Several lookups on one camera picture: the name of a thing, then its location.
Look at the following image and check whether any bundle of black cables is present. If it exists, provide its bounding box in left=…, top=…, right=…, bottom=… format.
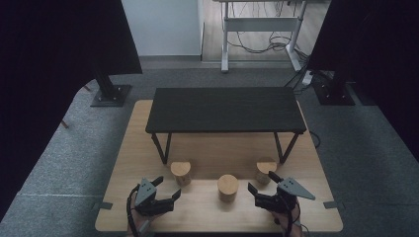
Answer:
left=226, top=0, right=310, bottom=56

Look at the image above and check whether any black floor cable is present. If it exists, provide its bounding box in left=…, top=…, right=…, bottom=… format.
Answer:
left=309, top=130, right=321, bottom=150

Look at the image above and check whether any person's left hand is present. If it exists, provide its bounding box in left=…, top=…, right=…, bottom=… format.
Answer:
left=127, top=212, right=156, bottom=237

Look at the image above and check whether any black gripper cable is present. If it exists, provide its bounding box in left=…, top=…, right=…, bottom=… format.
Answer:
left=285, top=197, right=310, bottom=237
left=126, top=184, right=141, bottom=237

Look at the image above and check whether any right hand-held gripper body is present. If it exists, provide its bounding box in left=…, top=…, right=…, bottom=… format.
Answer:
left=255, top=177, right=316, bottom=214

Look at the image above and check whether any grey tape strip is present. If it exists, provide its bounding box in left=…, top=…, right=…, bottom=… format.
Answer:
left=323, top=200, right=346, bottom=210
left=92, top=200, right=114, bottom=211

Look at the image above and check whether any white power strip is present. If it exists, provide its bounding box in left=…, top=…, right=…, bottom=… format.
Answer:
left=301, top=70, right=314, bottom=87

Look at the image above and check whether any person's right hand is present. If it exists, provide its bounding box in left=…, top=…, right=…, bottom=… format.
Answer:
left=270, top=200, right=302, bottom=237

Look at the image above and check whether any glass jar with red contents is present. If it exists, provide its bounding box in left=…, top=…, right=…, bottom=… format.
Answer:
left=216, top=174, right=240, bottom=203

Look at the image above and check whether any black stand with base plate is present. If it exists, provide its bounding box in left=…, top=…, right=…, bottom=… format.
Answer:
left=90, top=65, right=132, bottom=108
left=312, top=68, right=357, bottom=107

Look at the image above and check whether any black curtain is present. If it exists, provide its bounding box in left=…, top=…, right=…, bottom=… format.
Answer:
left=0, top=0, right=143, bottom=221
left=307, top=0, right=419, bottom=162

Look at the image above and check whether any wooden cylinder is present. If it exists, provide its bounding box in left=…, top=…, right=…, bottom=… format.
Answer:
left=170, top=161, right=193, bottom=188

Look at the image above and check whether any black shelf with metal legs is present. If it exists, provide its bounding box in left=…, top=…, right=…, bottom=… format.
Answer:
left=144, top=87, right=308, bottom=166

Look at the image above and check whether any white desk frame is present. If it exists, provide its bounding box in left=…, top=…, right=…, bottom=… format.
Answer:
left=211, top=0, right=309, bottom=73

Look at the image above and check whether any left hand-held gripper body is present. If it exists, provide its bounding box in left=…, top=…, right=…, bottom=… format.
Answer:
left=133, top=177, right=176, bottom=217

